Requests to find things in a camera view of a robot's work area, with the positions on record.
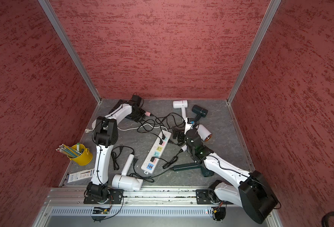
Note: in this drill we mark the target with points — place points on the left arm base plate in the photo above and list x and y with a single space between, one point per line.
114 196

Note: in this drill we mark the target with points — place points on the white blue box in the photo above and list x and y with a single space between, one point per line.
81 175

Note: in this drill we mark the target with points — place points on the dark green hair dryer back right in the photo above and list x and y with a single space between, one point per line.
200 112

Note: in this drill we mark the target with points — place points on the dark green hair dryer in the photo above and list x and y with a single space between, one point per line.
200 112
188 166

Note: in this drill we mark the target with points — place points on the dark green hair dryer front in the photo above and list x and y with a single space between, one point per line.
188 166

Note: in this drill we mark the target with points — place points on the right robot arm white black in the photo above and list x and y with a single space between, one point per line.
249 190

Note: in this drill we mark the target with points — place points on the large white hair dryer front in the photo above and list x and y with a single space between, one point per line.
124 182

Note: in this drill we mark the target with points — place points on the white power strip coloured sockets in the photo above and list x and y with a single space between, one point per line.
152 159

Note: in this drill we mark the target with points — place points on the yellow pencil cup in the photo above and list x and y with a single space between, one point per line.
77 153

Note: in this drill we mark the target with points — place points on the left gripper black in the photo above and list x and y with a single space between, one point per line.
138 119

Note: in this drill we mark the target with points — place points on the black hair dryer back left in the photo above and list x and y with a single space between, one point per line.
117 105

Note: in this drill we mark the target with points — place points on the white tape roll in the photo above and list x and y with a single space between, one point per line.
93 124

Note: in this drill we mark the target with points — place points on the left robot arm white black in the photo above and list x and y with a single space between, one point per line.
105 136

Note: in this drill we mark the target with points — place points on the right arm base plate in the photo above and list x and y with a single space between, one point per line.
203 197

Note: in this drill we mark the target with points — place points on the pink hair dryer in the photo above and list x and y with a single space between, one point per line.
147 113

